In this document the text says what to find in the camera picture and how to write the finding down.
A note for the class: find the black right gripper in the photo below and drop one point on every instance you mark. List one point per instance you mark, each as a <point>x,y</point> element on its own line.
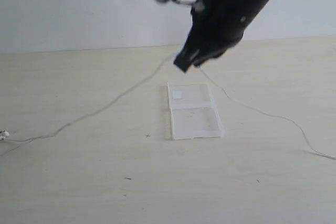
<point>222,29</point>

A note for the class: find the clear plastic storage box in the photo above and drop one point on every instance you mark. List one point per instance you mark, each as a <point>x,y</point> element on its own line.
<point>189,111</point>

